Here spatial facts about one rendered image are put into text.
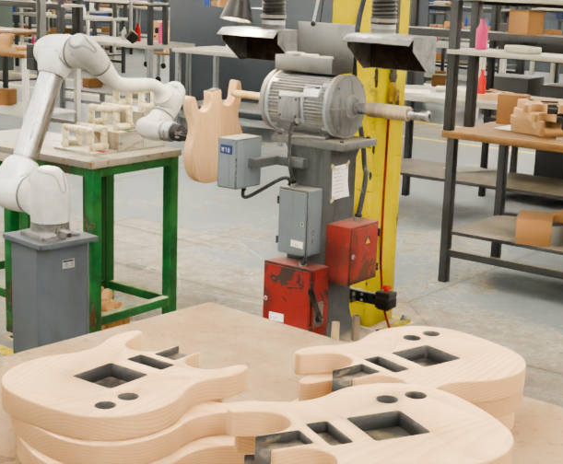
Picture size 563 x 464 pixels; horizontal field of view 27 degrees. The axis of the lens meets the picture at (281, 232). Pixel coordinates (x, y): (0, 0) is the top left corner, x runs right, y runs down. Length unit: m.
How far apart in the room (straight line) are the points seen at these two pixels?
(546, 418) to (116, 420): 0.92
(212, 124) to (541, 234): 2.38
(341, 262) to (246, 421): 2.75
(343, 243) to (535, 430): 2.32
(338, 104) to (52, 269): 1.30
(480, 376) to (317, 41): 2.73
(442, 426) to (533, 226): 4.78
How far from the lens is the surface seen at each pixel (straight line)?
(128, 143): 5.38
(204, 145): 4.91
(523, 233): 6.62
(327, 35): 4.75
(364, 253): 4.66
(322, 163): 4.59
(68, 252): 4.66
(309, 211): 4.55
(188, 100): 4.82
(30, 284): 4.68
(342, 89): 4.55
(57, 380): 2.15
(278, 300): 4.68
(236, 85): 5.02
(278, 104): 4.64
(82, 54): 4.79
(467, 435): 1.85
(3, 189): 4.78
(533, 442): 2.32
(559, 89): 9.37
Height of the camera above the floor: 1.78
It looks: 13 degrees down
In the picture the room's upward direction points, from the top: 2 degrees clockwise
